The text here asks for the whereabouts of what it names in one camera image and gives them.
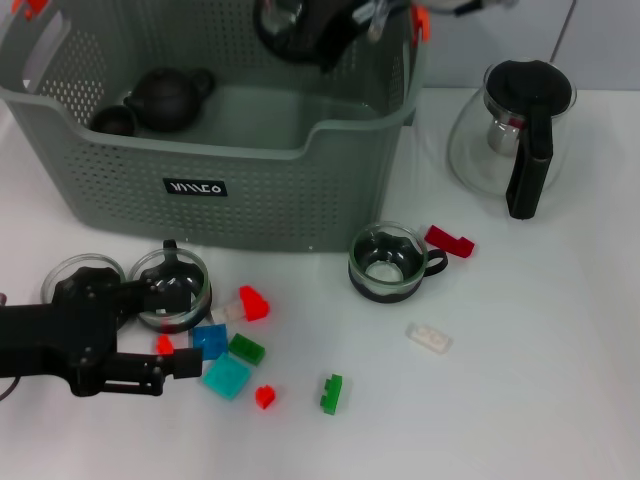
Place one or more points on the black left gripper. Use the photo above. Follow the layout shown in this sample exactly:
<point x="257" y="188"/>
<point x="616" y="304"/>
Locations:
<point x="60" y="340"/>

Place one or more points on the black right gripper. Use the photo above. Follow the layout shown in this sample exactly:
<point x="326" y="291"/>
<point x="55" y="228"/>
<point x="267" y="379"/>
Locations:
<point x="340" y="22"/>

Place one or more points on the glass teacup with black holder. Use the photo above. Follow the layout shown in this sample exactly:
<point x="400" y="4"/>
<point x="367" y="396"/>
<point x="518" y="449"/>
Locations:
<point x="170" y="260"/>
<point x="280" y="20"/>
<point x="100" y="262"/>
<point x="385" y="272"/>

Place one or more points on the grey-green perforated storage bin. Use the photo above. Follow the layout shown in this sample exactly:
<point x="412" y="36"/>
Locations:
<point x="250" y="210"/>

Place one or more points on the small black clay teacup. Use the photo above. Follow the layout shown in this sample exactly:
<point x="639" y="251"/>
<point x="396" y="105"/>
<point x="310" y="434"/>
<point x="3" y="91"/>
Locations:
<point x="112" y="120"/>

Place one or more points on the small bright red brick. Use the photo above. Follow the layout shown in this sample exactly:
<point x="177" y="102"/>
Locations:
<point x="164" y="345"/>
<point x="265" y="396"/>

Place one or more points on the blue building brick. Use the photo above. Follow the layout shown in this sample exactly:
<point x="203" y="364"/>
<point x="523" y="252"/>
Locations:
<point x="212" y="342"/>

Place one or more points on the right gripper metal plug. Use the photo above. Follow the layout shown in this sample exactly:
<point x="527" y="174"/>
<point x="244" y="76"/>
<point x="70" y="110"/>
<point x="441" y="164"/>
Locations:
<point x="375" y="27"/>

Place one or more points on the clear white building brick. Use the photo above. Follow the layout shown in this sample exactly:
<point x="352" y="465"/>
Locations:
<point x="430" y="339"/>
<point x="227" y="314"/>

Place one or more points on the teal square flat plate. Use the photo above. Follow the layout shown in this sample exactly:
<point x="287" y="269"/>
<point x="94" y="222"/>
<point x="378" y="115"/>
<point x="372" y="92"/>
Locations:
<point x="225" y="377"/>

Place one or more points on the green rectangular building brick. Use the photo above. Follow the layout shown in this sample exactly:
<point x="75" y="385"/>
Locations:
<point x="247" y="350"/>

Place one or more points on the large bright red brick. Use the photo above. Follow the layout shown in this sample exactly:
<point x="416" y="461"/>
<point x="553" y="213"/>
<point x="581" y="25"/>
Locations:
<point x="255" y="305"/>

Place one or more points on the green notched building brick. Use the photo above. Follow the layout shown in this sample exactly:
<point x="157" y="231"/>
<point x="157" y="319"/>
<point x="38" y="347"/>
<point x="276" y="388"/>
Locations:
<point x="331" y="397"/>

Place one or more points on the black clay teapot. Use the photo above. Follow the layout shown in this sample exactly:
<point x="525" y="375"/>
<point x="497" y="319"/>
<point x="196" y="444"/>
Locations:
<point x="165" y="100"/>

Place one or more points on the glass teapot with black lid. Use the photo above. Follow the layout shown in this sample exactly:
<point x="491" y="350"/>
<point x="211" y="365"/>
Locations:
<point x="530" y="85"/>

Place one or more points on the dark red building brick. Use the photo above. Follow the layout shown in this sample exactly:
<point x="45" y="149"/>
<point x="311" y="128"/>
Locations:
<point x="442" y="237"/>

